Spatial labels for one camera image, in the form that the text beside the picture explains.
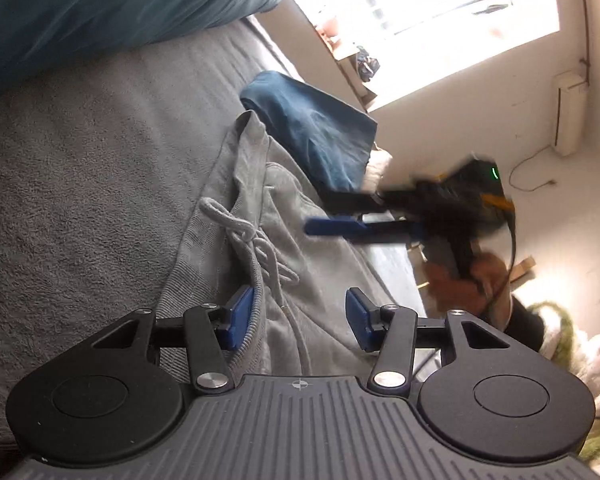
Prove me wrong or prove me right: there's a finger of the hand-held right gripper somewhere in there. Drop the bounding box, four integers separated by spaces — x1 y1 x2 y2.
325 187 398 212
304 215 423 245

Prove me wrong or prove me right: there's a grey sweatshirt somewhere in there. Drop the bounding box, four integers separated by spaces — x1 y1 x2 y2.
157 110 431 386

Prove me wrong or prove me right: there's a grey bed blanket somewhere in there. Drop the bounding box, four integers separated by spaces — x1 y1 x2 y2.
0 15 431 461

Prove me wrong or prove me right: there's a window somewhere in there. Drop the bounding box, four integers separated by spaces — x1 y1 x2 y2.
280 0 563 113

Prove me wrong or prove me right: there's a person's right hand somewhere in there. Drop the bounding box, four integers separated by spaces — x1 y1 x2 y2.
425 252 508 313

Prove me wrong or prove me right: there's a thin wall wire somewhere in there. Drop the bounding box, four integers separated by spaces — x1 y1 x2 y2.
509 145 558 192

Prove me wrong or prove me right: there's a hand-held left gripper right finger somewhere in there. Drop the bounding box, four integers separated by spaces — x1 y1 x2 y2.
346 287 511 395

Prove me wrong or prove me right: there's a white wall unit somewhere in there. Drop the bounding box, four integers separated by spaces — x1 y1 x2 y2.
552 71 588 156

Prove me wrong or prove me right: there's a black wall cable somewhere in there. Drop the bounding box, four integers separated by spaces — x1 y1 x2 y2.
575 0 591 68

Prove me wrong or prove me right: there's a green white fuzzy blanket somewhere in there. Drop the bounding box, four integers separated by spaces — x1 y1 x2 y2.
527 302 600 466

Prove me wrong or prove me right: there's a pink bowl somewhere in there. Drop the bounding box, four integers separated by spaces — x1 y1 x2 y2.
317 15 341 41

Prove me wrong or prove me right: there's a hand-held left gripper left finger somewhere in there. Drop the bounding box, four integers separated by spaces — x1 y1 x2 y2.
91 285 255 395

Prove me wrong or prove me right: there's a teal duvet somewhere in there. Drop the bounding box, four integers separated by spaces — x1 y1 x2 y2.
0 0 283 91

